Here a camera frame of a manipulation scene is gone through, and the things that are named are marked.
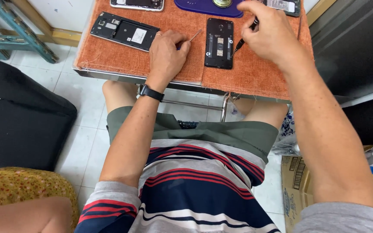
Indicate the person's left hand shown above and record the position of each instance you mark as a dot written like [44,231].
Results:
[167,60]

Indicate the person's right hand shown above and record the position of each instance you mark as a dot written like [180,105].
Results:
[270,35]

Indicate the black precision screwdriver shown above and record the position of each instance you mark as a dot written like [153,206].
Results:
[240,45]

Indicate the metal tweezers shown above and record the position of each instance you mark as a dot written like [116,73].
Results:
[195,35]

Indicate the thin metal rod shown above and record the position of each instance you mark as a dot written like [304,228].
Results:
[300,27]

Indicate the opened phone with white label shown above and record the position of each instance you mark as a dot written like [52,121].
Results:
[283,6]

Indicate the black wristwatch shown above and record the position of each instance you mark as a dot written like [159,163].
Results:
[151,93]

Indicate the opened black phone with sticker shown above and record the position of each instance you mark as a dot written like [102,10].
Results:
[125,30]

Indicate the orange woven cloth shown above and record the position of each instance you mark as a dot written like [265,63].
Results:
[115,58]

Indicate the round brass part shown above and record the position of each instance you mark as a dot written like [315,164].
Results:
[222,2]

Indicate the person's left leg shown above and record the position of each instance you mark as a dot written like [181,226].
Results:
[118,93]

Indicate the person's leg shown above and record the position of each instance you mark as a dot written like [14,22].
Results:
[264,111]
[118,93]

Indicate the purple work mat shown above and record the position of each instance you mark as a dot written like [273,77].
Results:
[199,8]

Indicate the silver-edged opened phone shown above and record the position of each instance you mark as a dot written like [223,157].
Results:
[138,4]

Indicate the person's right leg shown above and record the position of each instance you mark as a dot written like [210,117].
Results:
[264,111]

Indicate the black cabinet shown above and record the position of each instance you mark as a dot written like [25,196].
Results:
[355,48]

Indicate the green shorts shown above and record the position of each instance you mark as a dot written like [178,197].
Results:
[225,134]

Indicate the white plastic bag blue print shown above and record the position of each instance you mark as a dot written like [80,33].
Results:
[287,132]

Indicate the striped shirt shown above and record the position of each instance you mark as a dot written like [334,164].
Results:
[193,191]

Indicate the teal wooden stool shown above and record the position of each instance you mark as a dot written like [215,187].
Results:
[18,35]

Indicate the cardboard box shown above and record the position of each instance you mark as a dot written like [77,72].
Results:
[296,187]

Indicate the black cushioned seat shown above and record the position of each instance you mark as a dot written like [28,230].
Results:
[21,123]

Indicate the metal table frame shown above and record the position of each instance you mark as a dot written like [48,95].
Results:
[193,105]

